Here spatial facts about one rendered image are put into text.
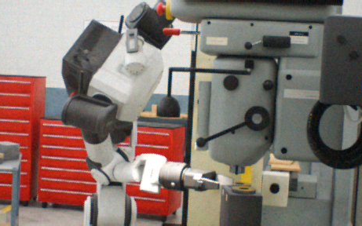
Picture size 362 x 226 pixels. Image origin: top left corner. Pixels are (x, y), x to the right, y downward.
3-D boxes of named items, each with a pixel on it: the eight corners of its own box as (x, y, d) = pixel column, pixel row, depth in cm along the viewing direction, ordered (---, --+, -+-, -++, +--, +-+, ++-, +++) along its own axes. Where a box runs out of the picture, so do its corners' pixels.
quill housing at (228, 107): (204, 165, 177) (210, 53, 175) (210, 156, 198) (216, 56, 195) (271, 169, 175) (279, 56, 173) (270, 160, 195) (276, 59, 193)
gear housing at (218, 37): (198, 52, 174) (200, 16, 173) (206, 56, 198) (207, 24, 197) (319, 59, 169) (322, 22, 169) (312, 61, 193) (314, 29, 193)
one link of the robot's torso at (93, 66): (49, 118, 226) (50, 65, 196) (96, 53, 244) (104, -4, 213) (119, 156, 224) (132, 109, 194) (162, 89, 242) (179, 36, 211)
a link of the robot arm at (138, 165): (154, 153, 198) (133, 154, 209) (148, 180, 196) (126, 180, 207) (170, 158, 201) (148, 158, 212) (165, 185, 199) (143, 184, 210)
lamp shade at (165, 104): (152, 115, 188) (154, 95, 188) (175, 115, 191) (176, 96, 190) (159, 117, 181) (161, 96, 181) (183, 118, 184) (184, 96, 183)
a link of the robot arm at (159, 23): (150, -8, 221) (127, 22, 222) (160, -4, 214) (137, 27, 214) (172, 11, 228) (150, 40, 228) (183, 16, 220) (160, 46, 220)
